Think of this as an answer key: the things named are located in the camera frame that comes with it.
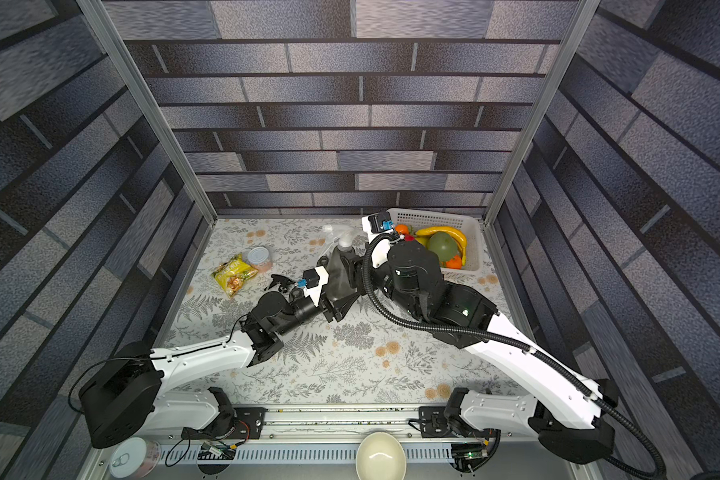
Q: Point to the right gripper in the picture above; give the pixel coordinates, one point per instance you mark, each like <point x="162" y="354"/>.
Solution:
<point x="396" y="249"/>

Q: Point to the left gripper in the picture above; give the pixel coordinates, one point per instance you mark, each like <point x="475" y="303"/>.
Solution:
<point x="332" y="311"/>

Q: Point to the grey spray bottle front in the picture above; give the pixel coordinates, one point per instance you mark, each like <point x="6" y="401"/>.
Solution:
<point x="340" y="269"/>

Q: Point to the clear white spray nozzle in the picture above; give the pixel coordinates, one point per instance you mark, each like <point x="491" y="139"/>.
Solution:
<point x="341" y="236"/>

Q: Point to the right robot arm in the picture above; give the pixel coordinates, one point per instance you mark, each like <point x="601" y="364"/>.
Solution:
<point x="562" y="409"/>

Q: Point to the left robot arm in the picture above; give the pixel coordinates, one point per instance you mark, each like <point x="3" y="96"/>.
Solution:
<point x="138" y="390"/>

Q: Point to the white plastic basket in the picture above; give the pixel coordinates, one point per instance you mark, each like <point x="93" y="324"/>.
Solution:
<point x="470" y="227"/>

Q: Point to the green mango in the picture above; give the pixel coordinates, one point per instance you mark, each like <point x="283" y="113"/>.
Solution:
<point x="444" y="246"/>

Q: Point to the pink tin can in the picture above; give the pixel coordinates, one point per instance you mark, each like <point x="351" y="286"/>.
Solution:
<point x="260" y="258"/>

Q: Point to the yellow snack packet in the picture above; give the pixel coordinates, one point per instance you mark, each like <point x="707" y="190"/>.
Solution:
<point x="233" y="275"/>

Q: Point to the cream bowl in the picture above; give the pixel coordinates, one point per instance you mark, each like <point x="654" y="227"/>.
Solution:
<point x="380" y="456"/>

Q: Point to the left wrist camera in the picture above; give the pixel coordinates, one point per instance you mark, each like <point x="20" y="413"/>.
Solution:
<point x="312" y="283"/>

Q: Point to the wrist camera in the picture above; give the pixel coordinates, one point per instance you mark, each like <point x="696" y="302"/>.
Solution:
<point x="312" y="283"/>
<point x="376" y="224"/>

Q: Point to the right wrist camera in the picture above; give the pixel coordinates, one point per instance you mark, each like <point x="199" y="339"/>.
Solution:
<point x="376" y="224"/>

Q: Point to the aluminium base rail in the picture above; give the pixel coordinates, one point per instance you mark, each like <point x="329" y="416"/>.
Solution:
<point x="336" y="420"/>

